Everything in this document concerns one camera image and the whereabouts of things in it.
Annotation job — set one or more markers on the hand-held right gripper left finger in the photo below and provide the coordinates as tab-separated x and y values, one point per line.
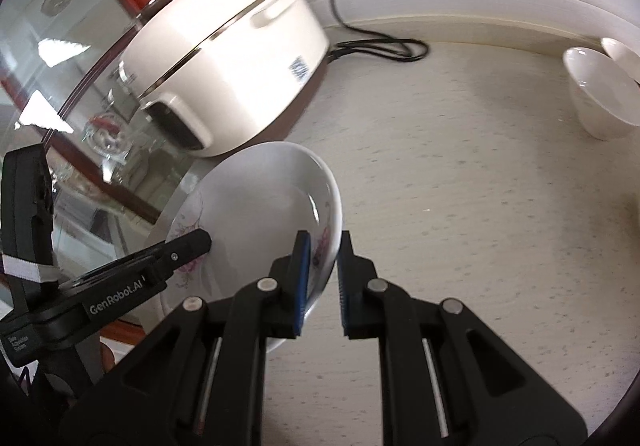
301	286

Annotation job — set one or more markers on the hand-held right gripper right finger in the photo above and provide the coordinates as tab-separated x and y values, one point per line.
344	296

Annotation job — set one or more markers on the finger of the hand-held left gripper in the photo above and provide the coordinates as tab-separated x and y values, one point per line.
185	246

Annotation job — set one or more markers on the large round pink-flower plate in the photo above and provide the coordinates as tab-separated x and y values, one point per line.
175	231

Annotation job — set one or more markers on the deep oval pink-flower plate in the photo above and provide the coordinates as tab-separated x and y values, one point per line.
270	196

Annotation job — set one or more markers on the red bowl with white inside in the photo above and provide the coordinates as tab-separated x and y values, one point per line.
625	59

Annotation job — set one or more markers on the clear glass dish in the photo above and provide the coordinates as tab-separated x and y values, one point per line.
105	139

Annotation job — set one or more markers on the cream rice cooker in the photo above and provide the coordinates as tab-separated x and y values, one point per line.
225	56

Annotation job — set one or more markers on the glass door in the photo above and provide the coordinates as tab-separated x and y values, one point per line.
75	26

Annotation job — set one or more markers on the white bowl with pink print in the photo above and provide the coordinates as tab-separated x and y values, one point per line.
600	96

